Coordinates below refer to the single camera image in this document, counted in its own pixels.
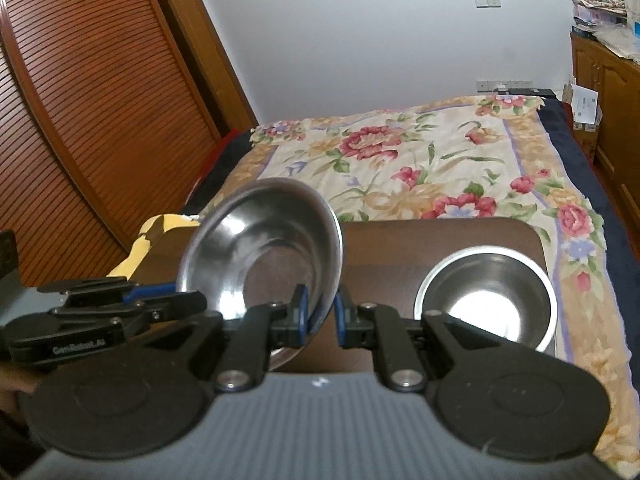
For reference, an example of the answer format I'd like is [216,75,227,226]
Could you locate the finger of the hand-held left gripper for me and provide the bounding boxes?
[37,277,177,307]
[50,291,209,334]

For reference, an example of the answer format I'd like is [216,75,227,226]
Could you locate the white wall socket strip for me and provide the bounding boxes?
[475,79,533,92]

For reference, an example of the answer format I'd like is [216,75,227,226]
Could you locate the wooden cabinet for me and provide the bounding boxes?
[570,30,640,261]

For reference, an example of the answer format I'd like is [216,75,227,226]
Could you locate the yellow plush toy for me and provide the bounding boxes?
[106,213,201,281]

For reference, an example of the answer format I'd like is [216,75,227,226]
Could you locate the wooden louvered wardrobe door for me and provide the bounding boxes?
[0,0,261,286]

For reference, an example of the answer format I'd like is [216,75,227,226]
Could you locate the cardboard box with white label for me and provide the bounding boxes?
[562,82,603,133]

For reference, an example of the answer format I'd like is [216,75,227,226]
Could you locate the floral blanket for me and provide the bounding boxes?
[200,92,640,461]

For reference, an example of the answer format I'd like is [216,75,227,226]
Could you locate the black flat device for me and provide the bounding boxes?
[492,87,557,101]

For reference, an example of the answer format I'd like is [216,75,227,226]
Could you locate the red and navy clothes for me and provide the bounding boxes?
[177,127,258,211]

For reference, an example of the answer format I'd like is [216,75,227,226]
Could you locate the stainless steel bowl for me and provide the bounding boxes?
[176,177,345,368]
[414,245,559,358]

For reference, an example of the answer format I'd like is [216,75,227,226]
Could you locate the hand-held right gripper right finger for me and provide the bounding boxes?
[334,286,546,393]

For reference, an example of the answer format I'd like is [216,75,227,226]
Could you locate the navy bed sheet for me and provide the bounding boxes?
[537,95,640,361]

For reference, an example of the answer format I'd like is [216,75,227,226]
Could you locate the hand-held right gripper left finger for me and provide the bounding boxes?
[150,284,310,393]

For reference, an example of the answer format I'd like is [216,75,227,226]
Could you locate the pile of printed papers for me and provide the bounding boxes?
[570,0,628,28]

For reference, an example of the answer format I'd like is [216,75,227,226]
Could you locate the person's left hand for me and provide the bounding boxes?
[0,365,41,411]

